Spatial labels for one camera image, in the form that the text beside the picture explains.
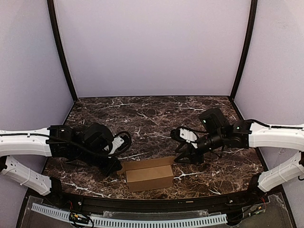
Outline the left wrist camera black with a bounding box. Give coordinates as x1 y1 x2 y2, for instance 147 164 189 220
108 131 132 157

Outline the right black frame post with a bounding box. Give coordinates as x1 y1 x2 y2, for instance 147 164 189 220
229 0 258 100

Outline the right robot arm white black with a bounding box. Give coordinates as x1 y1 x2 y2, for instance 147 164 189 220
171 108 304 195

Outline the white slotted cable duct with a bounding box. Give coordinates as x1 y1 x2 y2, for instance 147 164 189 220
31 203 228 228

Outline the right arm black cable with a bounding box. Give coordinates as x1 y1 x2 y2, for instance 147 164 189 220
249 119 304 130

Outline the brown cardboard box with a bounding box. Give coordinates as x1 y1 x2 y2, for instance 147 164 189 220
117 156 175 192

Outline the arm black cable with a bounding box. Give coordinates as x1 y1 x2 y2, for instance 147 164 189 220
249 119 304 130
48 132 133 159

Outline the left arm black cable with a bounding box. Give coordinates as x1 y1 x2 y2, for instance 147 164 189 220
48 132 133 159

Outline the left black frame post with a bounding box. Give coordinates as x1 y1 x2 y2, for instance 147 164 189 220
47 0 78 103

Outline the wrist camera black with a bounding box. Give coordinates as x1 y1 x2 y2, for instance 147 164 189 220
170 126 198 149
108 131 132 157

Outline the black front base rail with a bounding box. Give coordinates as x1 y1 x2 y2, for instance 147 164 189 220
44 191 263 213

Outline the black frame post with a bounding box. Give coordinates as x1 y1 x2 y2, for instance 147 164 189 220
229 0 258 100
47 0 78 103

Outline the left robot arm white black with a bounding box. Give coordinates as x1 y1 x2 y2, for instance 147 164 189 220
0 123 130 196

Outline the small green circuit board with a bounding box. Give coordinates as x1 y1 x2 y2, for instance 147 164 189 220
68 212 90 224

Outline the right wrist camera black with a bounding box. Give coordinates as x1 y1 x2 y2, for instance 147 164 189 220
170 126 198 149

